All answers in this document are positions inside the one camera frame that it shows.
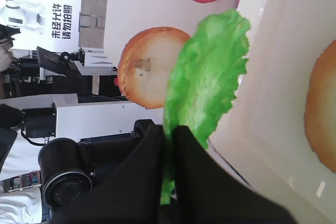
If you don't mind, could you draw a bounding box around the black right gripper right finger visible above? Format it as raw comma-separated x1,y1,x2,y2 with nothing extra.
173,126,296,223

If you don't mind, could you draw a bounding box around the cream rectangular tray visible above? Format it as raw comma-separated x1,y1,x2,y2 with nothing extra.
207,0,336,191

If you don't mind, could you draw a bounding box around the upright bread slice front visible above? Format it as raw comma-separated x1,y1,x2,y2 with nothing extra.
118,27,191,109

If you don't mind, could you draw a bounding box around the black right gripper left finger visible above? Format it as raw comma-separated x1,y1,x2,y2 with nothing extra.
52,124,164,223

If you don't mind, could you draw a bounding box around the white sign with text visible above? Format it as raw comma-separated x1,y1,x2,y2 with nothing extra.
1,0,81,52

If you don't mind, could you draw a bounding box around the round bread slice on tray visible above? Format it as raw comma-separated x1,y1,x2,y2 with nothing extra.
304,41,335,173

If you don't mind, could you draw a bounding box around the green lettuce leaf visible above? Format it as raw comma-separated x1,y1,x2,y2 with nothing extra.
160,9,250,205

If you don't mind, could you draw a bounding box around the black robot arm joint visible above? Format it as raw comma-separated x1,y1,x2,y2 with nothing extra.
38,119,153,210

